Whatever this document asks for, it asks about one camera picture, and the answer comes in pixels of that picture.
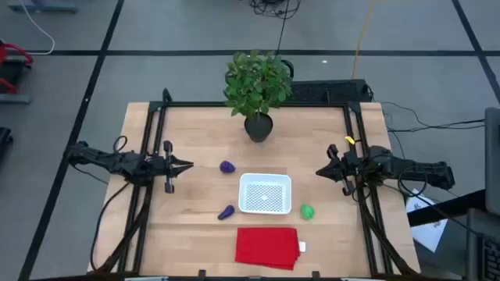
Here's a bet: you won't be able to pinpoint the black floor cable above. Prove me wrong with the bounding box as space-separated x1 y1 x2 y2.
379 100 486 134

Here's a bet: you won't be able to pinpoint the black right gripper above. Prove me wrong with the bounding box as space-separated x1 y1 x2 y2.
315 144 367 197

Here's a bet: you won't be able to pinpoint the purple toy grapes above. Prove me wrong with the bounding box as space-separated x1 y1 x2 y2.
219 159 237 175

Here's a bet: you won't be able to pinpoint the green toy bell pepper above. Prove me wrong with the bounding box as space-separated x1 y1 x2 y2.
300 203 316 221

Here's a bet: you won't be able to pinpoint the black vented box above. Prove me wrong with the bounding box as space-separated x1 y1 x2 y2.
290 79 373 105

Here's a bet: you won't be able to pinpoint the grey cabinet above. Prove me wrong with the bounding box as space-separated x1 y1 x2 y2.
484 106 500 218

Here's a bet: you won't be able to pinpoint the red metal cart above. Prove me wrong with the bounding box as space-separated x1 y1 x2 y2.
0 40 34 95

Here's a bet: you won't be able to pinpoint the red folded cloth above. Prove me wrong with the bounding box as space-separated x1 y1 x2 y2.
234 226 302 272

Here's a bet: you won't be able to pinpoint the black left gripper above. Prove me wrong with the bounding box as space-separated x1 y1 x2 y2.
146 140 195 194

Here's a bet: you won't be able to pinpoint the black aluminium table frame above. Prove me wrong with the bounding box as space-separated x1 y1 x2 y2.
87 87 421 281

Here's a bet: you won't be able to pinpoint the green leafy plant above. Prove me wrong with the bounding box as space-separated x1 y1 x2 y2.
223 49 294 119

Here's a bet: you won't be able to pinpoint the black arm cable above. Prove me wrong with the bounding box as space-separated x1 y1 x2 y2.
397 163 485 237
89 180 131 273

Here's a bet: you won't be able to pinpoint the black hanging cable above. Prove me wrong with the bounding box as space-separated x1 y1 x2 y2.
274 0 291 56

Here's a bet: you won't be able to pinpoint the white perforated plastic basket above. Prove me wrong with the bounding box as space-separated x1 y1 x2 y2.
237 173 293 216

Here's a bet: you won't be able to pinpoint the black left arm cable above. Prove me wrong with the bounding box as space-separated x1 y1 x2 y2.
89 180 131 273

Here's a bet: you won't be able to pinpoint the white paper sheet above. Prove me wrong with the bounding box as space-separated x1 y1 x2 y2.
405 188 449 254

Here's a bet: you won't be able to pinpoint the purple toy eggplant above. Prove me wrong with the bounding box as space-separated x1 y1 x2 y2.
217 204 236 222

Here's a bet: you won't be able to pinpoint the black plant pot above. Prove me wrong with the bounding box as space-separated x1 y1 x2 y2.
244 112 274 144

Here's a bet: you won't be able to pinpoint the white floor cable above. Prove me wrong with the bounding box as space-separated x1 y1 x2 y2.
16 0 56 56

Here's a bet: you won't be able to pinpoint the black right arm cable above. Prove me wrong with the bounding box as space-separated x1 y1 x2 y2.
397 163 485 237

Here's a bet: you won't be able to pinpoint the yellow cable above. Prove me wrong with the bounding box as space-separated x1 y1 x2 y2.
351 0 377 80

